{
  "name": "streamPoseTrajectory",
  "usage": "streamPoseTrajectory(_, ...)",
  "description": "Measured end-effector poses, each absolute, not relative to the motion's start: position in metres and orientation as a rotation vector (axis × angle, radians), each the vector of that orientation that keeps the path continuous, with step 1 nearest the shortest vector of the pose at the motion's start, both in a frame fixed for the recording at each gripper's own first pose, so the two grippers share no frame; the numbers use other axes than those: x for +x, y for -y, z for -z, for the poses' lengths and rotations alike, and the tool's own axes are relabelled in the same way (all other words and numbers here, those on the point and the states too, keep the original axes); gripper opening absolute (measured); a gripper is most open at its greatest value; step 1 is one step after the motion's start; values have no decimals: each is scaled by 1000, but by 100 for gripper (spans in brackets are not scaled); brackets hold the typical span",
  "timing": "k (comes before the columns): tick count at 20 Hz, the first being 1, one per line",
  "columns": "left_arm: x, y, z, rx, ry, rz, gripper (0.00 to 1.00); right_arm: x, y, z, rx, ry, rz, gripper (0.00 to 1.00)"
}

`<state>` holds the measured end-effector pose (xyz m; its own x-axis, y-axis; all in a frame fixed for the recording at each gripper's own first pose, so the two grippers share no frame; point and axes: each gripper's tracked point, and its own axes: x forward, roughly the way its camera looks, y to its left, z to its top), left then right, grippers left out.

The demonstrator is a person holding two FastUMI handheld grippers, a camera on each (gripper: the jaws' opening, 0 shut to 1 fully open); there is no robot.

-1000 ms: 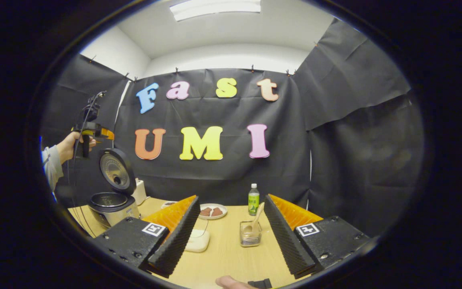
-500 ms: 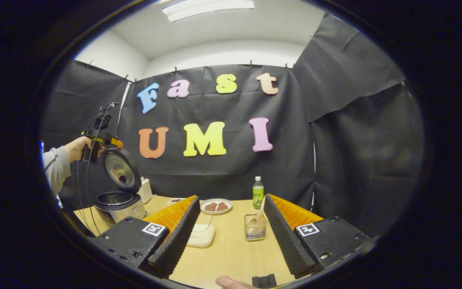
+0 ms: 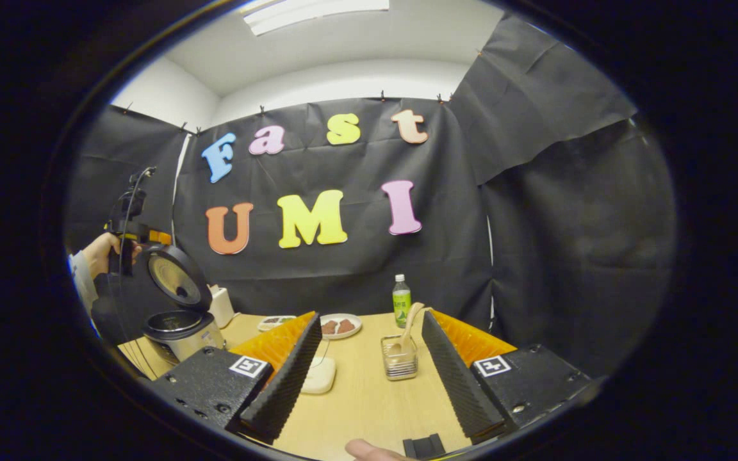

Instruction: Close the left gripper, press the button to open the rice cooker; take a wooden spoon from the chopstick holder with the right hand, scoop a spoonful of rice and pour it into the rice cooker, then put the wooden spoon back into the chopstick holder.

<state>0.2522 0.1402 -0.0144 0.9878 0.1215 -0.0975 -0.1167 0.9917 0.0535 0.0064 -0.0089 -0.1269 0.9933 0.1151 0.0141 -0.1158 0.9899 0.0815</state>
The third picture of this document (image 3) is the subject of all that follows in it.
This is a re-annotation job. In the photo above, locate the clear box of white rice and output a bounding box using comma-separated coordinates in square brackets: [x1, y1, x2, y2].
[300, 338, 338, 395]

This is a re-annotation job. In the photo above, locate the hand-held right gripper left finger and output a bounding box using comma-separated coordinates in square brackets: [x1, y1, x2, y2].
[148, 311, 323, 444]

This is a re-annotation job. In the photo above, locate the black backdrop cloth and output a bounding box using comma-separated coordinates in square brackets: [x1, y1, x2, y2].
[65, 13, 676, 378]

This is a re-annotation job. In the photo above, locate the cream toaster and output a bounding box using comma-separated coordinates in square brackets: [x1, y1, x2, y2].
[208, 284, 236, 328]

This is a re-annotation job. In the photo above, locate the wooden spoon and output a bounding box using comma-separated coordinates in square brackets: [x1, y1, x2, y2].
[387, 302, 425, 357]

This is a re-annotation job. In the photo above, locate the grey rice cooker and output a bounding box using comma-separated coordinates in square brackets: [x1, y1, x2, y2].
[142, 245, 226, 364]

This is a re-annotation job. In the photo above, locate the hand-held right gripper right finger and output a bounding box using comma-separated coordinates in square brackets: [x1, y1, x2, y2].
[420, 309, 600, 442]

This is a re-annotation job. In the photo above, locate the white round plate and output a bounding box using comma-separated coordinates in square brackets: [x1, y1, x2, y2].
[319, 313, 363, 340]

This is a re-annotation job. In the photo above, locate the green tea bottle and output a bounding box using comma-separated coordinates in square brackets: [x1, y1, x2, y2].
[392, 274, 412, 328]

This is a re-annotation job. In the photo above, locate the small black clamp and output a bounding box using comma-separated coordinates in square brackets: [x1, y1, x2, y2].
[403, 433, 447, 459]

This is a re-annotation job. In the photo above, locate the metal wire chopstick holder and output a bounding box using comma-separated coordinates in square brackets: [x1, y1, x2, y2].
[380, 334, 419, 382]

